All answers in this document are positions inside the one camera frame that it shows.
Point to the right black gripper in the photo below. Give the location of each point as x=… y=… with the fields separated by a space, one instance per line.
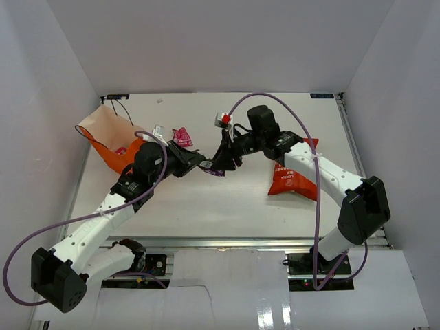
x=221 y=159

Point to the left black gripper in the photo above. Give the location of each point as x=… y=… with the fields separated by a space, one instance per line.
x=187 y=159

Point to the brown chocolate wrapper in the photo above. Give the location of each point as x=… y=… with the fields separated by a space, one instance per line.
x=206 y=166

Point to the red chips bag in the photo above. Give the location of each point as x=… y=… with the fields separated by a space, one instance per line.
x=285 y=180

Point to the pink snack packet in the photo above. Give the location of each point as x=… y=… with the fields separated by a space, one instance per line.
x=121 y=151
x=182 y=138

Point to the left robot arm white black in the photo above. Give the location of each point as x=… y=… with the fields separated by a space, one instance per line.
x=60 y=274

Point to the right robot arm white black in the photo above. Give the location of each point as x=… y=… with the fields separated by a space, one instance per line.
x=293 y=152

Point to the orange paper bag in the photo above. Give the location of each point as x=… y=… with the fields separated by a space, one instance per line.
x=107 y=132

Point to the black label top left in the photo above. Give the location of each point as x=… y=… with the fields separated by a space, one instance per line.
x=117 y=96

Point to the blue table label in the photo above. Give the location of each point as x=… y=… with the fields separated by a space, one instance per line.
x=322 y=95

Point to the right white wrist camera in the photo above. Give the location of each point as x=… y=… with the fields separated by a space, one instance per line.
x=224 y=121

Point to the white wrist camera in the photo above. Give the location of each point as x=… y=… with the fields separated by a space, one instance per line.
x=159 y=134
x=224 y=121

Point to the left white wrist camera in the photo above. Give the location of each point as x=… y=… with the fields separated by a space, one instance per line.
x=159 y=134

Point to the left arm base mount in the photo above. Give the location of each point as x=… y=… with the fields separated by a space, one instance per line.
x=153 y=276

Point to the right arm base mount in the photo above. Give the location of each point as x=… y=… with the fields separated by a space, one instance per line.
x=300 y=273

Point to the aluminium front rail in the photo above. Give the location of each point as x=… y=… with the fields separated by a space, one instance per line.
x=197 y=242

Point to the aluminium rail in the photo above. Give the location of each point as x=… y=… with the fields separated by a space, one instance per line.
x=350 y=137
x=197 y=242

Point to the aluminium right side rail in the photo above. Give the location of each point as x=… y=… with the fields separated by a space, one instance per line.
x=350 y=137

